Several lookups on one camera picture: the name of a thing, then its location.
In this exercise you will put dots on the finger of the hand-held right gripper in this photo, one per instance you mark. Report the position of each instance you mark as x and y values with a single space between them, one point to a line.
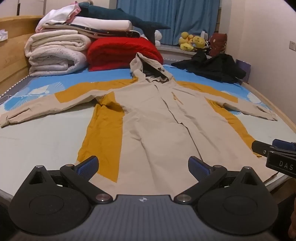
283 144
260 146

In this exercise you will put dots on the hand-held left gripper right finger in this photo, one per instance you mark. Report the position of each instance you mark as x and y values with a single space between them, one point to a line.
197 165

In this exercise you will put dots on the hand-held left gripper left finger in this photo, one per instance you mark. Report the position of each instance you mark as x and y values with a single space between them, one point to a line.
89 165

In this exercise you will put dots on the beige and mustard hooded jacket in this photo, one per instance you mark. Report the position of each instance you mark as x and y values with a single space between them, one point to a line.
150 129

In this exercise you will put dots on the blue and white printed bedsheet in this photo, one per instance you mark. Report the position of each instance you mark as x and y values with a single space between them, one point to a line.
46 139

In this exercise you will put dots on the purple paper bag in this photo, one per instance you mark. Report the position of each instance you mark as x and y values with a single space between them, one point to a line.
245 68

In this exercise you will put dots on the black jacket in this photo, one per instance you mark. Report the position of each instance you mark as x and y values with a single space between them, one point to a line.
215 67

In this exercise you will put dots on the white fluffy folded quilt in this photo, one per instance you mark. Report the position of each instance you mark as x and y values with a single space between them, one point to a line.
55 63

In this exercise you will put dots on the brown plush toy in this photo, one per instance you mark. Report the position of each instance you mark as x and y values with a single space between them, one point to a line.
218 44

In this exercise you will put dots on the red folded blanket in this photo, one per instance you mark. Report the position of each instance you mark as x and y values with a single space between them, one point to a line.
120 52

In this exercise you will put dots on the cream folded blanket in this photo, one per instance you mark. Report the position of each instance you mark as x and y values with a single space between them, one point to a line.
57 41

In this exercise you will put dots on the white plush toy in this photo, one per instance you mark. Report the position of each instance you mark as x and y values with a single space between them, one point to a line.
158 37

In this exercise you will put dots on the dark dotted folded cloth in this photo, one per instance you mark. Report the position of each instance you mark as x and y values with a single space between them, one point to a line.
115 33

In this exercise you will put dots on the wooden bed headboard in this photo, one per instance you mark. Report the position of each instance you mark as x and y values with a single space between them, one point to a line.
13 51

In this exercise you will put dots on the white folded sheet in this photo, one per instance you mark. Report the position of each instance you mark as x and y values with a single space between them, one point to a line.
101 24

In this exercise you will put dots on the blue curtains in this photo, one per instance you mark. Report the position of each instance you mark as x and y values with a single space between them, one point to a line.
171 16

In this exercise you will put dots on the dark teal shark plush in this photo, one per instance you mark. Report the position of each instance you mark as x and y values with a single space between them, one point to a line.
129 17

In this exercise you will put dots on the pink and white cloth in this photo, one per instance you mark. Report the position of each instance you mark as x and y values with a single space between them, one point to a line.
60 14

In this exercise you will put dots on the white tissue paper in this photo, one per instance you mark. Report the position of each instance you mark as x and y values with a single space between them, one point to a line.
3 34

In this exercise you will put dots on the white wall socket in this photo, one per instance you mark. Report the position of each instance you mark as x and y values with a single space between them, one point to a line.
292 45

